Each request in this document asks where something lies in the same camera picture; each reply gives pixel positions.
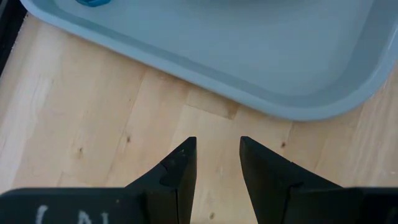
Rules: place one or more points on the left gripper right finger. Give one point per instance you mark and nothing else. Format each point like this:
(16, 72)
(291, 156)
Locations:
(273, 193)

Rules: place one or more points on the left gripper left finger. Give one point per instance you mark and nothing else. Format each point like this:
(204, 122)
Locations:
(168, 193)

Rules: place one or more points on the teal faceted plastic cup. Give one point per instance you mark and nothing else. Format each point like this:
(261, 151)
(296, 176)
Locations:
(93, 2)

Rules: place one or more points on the grey plastic tray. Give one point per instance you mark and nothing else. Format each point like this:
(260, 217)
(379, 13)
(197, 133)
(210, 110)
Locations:
(217, 46)

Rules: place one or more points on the black aluminium table frame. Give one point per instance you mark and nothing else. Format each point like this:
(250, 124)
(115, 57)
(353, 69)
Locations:
(7, 28)

